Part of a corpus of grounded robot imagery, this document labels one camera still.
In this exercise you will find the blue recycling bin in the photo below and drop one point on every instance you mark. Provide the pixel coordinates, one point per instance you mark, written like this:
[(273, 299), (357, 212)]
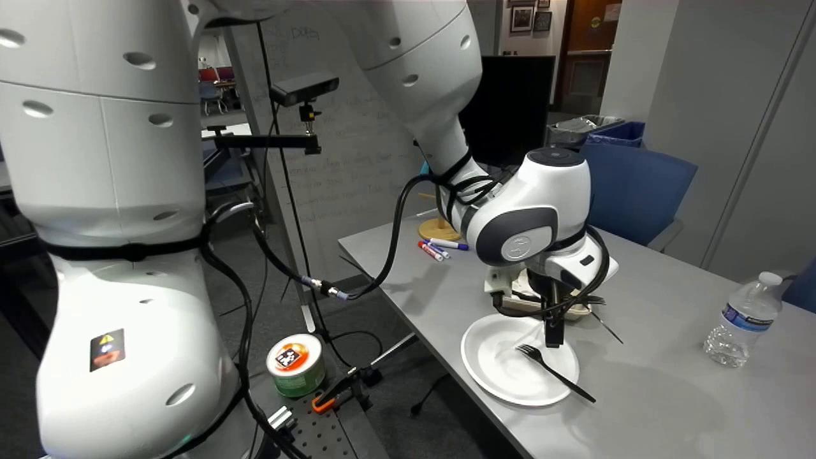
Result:
[(617, 133)]

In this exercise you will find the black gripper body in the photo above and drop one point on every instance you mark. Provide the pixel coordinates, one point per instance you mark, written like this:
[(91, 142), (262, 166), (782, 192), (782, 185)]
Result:
[(562, 289)]

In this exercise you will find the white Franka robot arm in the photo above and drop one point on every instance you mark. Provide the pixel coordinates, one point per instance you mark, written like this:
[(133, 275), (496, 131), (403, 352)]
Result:
[(110, 169)]

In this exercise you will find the orange and black clamp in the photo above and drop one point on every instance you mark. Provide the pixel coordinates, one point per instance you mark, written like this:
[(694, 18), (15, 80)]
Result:
[(328, 402)]

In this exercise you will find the white round paper plate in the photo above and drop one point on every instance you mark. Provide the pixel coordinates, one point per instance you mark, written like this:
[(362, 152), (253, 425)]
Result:
[(500, 366)]

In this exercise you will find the clear plastic water bottle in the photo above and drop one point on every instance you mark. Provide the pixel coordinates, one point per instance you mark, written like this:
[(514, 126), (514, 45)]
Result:
[(740, 328)]

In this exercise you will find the red marker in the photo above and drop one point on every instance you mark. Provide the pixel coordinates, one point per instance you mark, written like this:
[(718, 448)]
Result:
[(429, 250)]

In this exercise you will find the black plastic fork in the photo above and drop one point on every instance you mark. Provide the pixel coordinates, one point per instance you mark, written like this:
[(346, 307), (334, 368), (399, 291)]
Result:
[(557, 377), (608, 328)]

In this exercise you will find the black camera on stand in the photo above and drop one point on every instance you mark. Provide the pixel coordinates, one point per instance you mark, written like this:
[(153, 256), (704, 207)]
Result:
[(305, 87)]

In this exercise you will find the tan rectangular tray bowl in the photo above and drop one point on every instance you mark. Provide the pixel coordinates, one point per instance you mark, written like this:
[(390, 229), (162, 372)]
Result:
[(504, 299)]

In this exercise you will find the green tape roll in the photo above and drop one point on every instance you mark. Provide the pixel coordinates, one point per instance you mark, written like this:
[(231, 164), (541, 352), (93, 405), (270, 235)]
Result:
[(293, 366)]

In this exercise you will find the blue office chair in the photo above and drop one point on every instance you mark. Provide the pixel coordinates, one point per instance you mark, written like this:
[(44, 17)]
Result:
[(638, 187), (805, 287)]

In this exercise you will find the blue and white marker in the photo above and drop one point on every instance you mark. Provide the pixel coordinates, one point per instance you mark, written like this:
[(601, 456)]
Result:
[(449, 245)]

